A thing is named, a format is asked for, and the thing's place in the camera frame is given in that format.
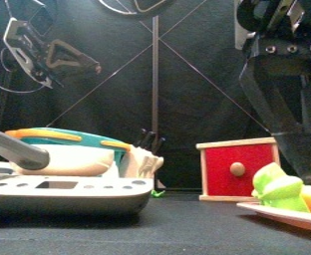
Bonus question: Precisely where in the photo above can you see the red wooden drawer box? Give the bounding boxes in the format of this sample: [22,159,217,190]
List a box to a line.
[194,136,281,203]

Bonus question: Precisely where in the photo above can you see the light green toy food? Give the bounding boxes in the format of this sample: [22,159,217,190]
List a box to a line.
[249,161,311,213]

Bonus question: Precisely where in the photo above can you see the white bowl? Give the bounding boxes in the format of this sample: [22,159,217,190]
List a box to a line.
[9,143,116,177]

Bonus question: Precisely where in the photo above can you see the white toy knife block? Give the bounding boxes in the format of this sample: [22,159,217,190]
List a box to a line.
[117,128,165,180]

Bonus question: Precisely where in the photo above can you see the pale pink plate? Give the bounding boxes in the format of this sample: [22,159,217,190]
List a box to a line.
[235,200,311,234]

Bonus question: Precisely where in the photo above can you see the grey dish rack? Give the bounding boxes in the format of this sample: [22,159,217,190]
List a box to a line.
[0,160,156,217]

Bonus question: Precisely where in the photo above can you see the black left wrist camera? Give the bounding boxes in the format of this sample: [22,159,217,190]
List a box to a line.
[15,0,57,36]

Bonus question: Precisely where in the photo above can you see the metal frame pole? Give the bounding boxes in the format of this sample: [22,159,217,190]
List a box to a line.
[150,15,160,143]

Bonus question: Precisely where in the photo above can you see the white cable loop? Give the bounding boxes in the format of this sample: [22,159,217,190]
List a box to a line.
[97,0,174,18]

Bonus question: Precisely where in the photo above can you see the grey pan handle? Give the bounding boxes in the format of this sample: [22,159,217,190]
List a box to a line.
[0,126,51,171]

